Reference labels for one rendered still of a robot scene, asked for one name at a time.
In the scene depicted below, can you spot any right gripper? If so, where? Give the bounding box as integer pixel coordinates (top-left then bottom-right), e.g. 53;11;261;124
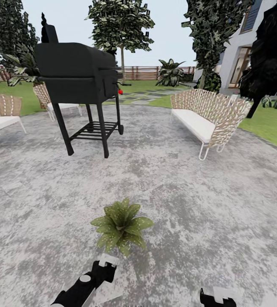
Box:
200;289;235;307

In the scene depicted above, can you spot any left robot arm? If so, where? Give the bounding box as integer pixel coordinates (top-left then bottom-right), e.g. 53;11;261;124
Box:
49;253;120;307

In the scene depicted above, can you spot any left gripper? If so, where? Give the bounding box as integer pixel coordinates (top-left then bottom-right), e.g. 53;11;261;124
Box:
92;261;116;284

